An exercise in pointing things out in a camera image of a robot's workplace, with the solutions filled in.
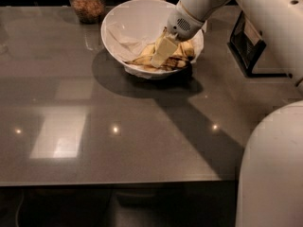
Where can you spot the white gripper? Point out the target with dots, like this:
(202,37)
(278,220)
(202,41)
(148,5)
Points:
(180,23)

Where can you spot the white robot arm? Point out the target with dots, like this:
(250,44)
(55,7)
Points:
(270,191)

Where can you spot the short banana stub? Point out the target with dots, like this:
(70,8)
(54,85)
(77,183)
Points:
(148,50)

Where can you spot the middle yellow banana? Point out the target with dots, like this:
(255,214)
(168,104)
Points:
(179,51)

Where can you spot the dark spotted banana with sticker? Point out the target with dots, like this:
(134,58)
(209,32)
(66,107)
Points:
(172,63)

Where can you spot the long yellow banana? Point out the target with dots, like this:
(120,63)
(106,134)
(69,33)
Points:
(188,49)

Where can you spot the white bowl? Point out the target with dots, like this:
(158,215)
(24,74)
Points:
(144,18)

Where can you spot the glass jar with brown cereal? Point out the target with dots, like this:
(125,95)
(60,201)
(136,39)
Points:
(89,11)

